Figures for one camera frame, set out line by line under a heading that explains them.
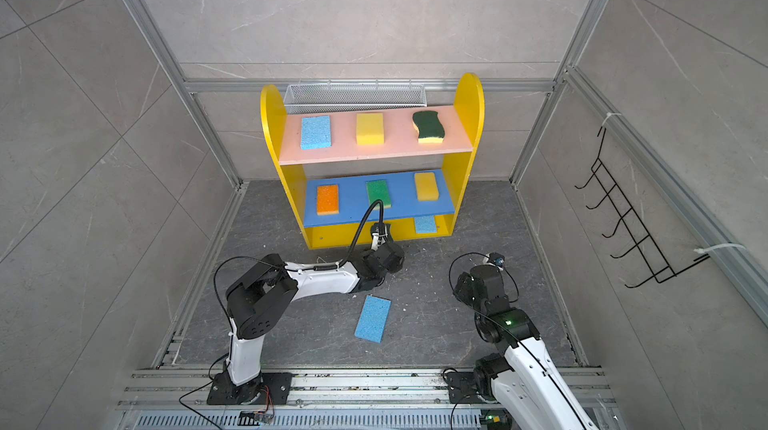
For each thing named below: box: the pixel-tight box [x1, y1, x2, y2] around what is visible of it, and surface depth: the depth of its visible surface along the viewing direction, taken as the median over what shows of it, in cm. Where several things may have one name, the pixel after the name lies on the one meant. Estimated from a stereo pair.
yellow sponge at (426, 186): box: [414, 172, 439, 201], surface depth 100 cm
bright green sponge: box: [366, 180, 392, 211], surface depth 99 cm
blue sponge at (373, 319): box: [354, 295, 392, 344], surface depth 85 cm
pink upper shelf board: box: [279, 106, 474, 166], surface depth 75 cm
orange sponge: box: [317, 184, 339, 216], surface depth 95 cm
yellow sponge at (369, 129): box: [356, 113, 385, 145], surface depth 75 cm
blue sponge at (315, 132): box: [300, 115, 332, 150], surface depth 76 cm
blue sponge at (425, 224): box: [415, 215, 437, 234], surface depth 106 cm
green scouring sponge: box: [412, 110, 445, 144], surface depth 77 cm
